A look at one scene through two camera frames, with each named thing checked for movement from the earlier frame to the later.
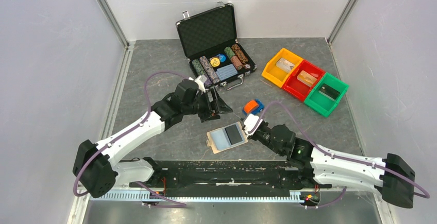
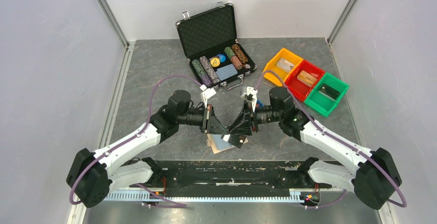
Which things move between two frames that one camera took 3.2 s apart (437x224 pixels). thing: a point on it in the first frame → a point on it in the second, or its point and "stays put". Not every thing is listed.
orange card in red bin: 306,78 stays put
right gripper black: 252,137 → 242,125
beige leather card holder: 210,142 stays put
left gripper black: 207,116 → 210,123
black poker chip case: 209,41 stays put
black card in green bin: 328,91 stays put
